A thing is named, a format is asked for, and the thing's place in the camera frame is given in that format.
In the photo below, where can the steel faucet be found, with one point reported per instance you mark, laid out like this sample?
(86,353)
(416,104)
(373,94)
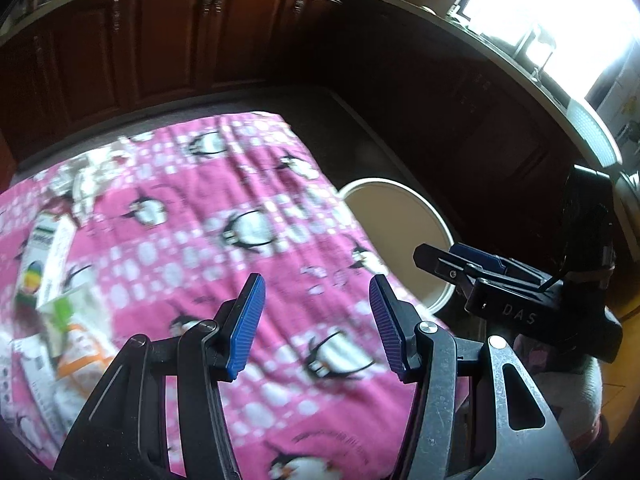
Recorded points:
(537,50)

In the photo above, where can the white plastic colander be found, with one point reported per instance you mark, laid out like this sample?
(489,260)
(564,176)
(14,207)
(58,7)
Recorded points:
(597,132)

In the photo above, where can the green plastic scrap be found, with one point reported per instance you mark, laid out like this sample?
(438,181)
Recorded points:
(64,312)

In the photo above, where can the white plastic bag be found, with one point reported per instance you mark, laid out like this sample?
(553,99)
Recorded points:
(90,175)

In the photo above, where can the pink penguin print blanket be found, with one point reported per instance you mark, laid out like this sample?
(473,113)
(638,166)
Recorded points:
(210,200)

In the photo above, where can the long white barcode box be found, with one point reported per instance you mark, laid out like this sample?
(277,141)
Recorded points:
(35,380)

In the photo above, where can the white plastic bucket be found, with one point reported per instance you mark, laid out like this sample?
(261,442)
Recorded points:
(390,220)

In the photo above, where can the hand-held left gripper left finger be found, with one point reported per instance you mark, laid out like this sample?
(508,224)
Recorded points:
(245,330)

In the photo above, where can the wooden lower cabinets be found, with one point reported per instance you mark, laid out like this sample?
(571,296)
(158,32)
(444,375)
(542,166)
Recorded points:
(250,40)

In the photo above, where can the white green medicine box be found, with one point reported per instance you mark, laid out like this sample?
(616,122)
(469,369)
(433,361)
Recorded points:
(50,250)

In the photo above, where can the grey kitchen countertop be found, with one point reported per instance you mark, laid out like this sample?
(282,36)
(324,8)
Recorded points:
(475,45)

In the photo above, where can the white orange packet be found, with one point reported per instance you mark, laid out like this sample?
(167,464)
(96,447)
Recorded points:
(82,352)

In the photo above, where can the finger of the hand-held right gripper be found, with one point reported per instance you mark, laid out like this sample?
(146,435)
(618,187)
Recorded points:
(480,259)
(440,265)

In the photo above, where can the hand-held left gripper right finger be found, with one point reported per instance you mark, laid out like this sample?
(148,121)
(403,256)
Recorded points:
(387,330)

